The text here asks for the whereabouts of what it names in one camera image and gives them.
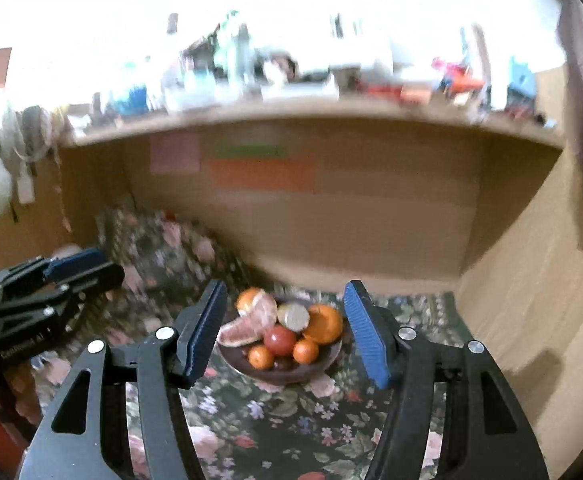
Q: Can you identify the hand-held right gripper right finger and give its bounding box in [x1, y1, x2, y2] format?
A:
[343, 280, 550, 480]

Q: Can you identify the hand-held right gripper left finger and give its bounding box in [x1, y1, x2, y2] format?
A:
[26, 280, 229, 480]

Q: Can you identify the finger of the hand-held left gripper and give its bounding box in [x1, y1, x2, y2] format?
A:
[0, 247, 109, 286]
[0, 262, 125, 318]

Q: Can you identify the peeled pink grapefruit piece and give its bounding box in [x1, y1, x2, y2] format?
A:
[238, 292, 278, 341]
[217, 321, 257, 348]

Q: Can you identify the large orange with sticker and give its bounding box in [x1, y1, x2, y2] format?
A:
[236, 287, 265, 314]

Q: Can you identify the small mandarin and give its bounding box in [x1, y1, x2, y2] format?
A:
[293, 338, 319, 365]
[248, 345, 275, 371]

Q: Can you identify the red tomato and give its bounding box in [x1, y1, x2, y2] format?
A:
[264, 325, 298, 357]

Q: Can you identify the dark purple round plate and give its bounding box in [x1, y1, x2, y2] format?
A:
[217, 294, 345, 387]

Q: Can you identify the white charger adapter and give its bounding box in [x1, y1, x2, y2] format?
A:
[17, 172, 36, 205]

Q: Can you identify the dark floral cloth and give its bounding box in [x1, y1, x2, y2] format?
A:
[31, 205, 467, 480]

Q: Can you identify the wooden shelf unit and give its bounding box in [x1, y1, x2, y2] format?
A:
[0, 49, 583, 461]

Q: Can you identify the pink sticky note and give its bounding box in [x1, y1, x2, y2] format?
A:
[150, 135, 201, 175]

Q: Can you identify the orange sticky note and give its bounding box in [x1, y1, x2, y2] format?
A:
[210, 159, 316, 192]

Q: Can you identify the green sticky note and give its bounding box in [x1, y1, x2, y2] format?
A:
[211, 146, 288, 159]

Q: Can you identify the clear plastic box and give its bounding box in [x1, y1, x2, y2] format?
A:
[261, 82, 340, 101]

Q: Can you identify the clear glass bottle white label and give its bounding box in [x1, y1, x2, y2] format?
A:
[224, 10, 252, 86]

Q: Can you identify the blue and white block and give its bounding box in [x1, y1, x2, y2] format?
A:
[507, 57, 537, 109]

